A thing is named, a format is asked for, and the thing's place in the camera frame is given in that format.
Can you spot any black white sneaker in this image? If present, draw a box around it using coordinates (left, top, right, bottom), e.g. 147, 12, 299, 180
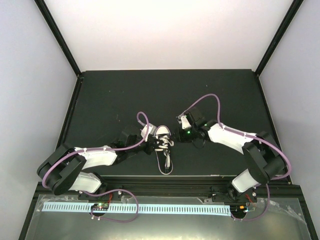
153, 125, 175, 176

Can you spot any white shoelace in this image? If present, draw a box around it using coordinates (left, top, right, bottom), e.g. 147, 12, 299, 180
155, 135, 174, 175

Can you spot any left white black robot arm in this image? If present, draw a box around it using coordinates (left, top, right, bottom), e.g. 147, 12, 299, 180
36, 124, 157, 200

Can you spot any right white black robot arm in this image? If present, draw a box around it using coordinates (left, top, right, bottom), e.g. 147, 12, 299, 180
176, 119, 286, 202

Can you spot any black table mat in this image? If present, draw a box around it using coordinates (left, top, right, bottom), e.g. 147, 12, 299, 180
64, 69, 279, 177

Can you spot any left small circuit board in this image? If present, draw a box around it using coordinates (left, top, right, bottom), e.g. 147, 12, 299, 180
90, 203, 109, 211

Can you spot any small circuit board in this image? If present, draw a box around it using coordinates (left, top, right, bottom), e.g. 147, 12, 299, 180
234, 204, 256, 213
90, 203, 109, 211

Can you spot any right small circuit board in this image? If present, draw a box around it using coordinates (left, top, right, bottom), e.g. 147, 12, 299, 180
234, 204, 256, 213

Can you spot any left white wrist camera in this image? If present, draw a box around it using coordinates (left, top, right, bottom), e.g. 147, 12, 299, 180
140, 123, 157, 140

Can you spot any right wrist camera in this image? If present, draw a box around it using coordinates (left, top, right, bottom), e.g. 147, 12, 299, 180
177, 107, 207, 130

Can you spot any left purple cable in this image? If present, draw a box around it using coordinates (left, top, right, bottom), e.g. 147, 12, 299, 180
41, 111, 140, 223

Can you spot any purple cable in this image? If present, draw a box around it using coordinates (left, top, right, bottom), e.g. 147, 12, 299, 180
184, 93, 293, 223
41, 111, 140, 223

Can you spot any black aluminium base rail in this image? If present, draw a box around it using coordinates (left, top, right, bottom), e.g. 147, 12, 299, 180
37, 174, 303, 203

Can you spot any light blue slotted cable duct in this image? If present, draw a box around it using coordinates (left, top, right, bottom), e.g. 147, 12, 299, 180
42, 202, 231, 217

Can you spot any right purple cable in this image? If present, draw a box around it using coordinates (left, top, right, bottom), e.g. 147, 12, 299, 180
184, 93, 293, 223

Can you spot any left black frame post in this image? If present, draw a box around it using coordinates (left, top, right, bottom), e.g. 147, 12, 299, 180
34, 0, 82, 77

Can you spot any black frame post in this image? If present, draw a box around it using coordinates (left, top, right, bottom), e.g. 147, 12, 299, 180
255, 0, 304, 77
34, 0, 82, 77

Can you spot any right black frame post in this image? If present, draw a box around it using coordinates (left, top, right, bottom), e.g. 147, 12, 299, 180
255, 0, 304, 77

